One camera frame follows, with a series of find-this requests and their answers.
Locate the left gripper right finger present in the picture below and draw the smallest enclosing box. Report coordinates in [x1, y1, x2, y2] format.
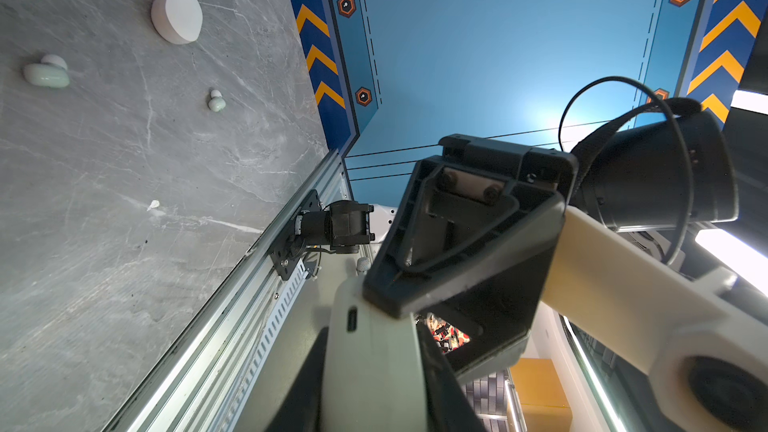
[416, 323, 486, 432]

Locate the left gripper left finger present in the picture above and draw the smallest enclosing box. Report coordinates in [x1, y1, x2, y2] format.
[266, 327, 329, 432]

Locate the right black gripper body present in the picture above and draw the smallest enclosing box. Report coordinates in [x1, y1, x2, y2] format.
[437, 134, 579, 204]

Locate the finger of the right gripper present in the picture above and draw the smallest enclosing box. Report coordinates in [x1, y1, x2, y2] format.
[419, 275, 543, 384]
[363, 156, 566, 318]

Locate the green earbud charging case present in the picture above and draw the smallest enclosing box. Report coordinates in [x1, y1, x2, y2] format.
[320, 276, 428, 432]

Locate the green earbud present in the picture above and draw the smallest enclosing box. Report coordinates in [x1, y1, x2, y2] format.
[207, 89, 227, 113]
[22, 54, 70, 89]

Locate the white earbud charging case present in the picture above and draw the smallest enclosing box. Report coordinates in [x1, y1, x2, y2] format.
[150, 0, 203, 45]

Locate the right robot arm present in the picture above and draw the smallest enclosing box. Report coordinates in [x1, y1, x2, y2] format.
[362, 98, 767, 390]

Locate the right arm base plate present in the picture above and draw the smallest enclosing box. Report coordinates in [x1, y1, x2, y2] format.
[267, 189, 322, 281]

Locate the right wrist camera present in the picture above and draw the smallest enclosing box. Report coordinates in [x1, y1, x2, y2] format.
[542, 207, 767, 431]

